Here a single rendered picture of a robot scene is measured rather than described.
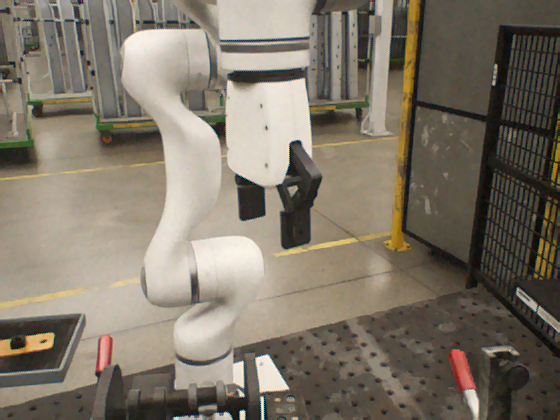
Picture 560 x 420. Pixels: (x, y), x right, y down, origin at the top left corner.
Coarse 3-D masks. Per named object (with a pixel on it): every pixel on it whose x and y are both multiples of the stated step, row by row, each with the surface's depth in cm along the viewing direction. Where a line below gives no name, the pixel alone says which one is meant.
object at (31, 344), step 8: (16, 336) 72; (24, 336) 72; (32, 336) 73; (40, 336) 73; (48, 336) 73; (0, 344) 72; (8, 344) 72; (16, 344) 71; (24, 344) 71; (32, 344) 72; (40, 344) 72; (48, 344) 72; (0, 352) 70; (8, 352) 70; (16, 352) 70; (24, 352) 70; (32, 352) 70
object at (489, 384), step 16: (496, 352) 61; (512, 352) 61; (480, 368) 63; (496, 368) 62; (512, 368) 58; (480, 384) 63; (496, 384) 62; (512, 384) 58; (480, 400) 63; (496, 400) 63; (512, 400) 62; (480, 416) 63; (496, 416) 63; (512, 416) 62
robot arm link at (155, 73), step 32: (160, 32) 86; (192, 32) 87; (128, 64) 84; (160, 64) 85; (192, 64) 86; (160, 96) 86; (160, 128) 91; (192, 128) 90; (192, 160) 91; (192, 192) 92; (160, 224) 97; (192, 224) 94; (160, 256) 94; (192, 256) 97; (160, 288) 95; (192, 288) 97
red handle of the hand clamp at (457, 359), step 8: (456, 352) 72; (456, 360) 72; (464, 360) 72; (456, 368) 71; (464, 368) 71; (456, 376) 71; (464, 376) 70; (464, 384) 70; (472, 384) 70; (464, 392) 69; (472, 392) 69; (464, 400) 69; (472, 400) 69; (472, 408) 68; (472, 416) 68
